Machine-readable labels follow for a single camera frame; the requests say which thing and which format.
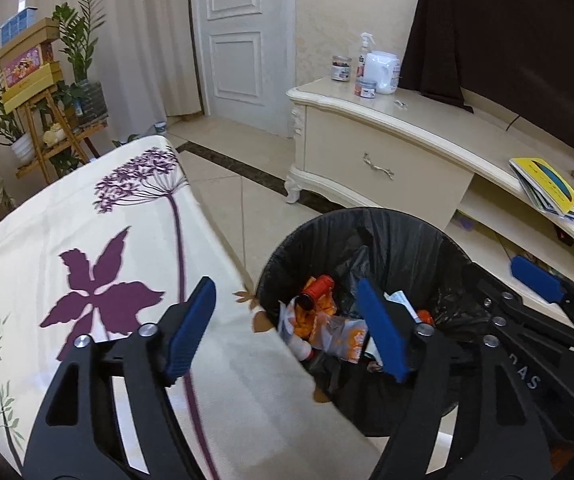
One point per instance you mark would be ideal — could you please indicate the wooden plant stand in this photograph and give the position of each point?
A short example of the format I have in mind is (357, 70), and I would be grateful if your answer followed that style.
(62, 146)

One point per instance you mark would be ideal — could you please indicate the orange mesh net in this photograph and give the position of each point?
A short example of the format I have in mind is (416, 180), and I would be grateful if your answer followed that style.
(424, 316)

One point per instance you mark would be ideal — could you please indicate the cream curtain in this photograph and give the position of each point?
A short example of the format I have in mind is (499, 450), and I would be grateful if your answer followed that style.
(142, 35)

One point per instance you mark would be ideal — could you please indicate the small round tin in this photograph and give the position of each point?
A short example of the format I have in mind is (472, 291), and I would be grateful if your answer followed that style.
(365, 89)

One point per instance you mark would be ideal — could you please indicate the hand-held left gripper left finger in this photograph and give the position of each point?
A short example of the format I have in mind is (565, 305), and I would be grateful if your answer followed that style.
(192, 330)

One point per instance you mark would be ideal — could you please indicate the tall plant in dark pot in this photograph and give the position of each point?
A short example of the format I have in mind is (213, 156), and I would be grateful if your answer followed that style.
(89, 102)

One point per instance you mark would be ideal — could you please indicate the cream television cabinet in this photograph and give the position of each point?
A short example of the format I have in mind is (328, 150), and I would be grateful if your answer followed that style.
(417, 145)

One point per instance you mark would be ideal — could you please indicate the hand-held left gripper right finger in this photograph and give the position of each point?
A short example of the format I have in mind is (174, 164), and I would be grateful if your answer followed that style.
(382, 330)

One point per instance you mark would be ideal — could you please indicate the plant in white pot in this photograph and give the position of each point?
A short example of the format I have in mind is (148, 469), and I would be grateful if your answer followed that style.
(22, 149)

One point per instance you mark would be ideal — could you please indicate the white panelled door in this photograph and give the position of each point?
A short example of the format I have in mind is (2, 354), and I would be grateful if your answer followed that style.
(242, 35)

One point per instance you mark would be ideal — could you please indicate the floral cream tablecloth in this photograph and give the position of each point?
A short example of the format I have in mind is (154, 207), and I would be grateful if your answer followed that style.
(132, 210)

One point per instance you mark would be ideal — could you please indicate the clear orange-printed wrapper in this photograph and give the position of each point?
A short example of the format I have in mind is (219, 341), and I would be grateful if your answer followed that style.
(348, 336)

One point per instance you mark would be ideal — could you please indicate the small tin with blue band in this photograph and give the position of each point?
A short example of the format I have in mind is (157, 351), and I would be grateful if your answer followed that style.
(160, 127)

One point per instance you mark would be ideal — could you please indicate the yellow flat box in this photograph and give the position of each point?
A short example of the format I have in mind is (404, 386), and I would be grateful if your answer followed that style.
(32, 87)

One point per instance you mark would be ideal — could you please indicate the dark brown cloth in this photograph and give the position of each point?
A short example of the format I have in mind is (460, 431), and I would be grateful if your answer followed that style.
(507, 35)

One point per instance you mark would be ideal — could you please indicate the large white tube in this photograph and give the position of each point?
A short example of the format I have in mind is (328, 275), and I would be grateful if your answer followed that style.
(401, 302)

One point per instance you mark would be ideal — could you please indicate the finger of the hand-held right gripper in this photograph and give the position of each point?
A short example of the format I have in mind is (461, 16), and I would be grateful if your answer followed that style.
(537, 277)
(487, 295)

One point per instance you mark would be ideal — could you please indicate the yellow and blue book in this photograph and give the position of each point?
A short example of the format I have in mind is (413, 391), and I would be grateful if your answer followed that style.
(547, 185)

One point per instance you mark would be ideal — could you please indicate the glass jar with lid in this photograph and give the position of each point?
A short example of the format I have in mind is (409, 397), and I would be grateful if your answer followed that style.
(341, 68)

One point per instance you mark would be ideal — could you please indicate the brown cardboard box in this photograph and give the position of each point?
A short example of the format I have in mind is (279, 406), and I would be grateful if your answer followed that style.
(29, 37)

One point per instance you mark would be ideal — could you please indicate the round bin with black bag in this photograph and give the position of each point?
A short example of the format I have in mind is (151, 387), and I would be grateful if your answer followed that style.
(407, 245)

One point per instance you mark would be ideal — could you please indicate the white plastic jug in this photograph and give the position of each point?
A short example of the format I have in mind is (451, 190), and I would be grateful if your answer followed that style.
(384, 72)

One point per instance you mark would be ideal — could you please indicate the colourful printed box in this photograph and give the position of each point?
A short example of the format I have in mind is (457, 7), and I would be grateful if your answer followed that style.
(26, 65)

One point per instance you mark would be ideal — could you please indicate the yellow ornament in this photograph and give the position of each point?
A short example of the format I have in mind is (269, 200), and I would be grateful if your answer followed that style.
(54, 135)

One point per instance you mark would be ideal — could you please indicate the red bottle with black cap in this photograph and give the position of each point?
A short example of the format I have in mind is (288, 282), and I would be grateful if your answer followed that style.
(317, 292)

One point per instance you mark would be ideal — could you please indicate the small white bottle red cap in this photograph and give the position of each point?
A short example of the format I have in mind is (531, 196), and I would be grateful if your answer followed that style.
(302, 347)

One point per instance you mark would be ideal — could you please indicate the blue compartment box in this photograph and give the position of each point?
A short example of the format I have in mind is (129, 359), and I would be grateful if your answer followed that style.
(17, 25)

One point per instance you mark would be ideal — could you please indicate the clear spray bottle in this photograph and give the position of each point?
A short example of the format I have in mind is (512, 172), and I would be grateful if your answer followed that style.
(364, 57)

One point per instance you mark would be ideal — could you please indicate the orange plastic wrapper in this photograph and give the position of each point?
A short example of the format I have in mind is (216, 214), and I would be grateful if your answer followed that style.
(301, 320)

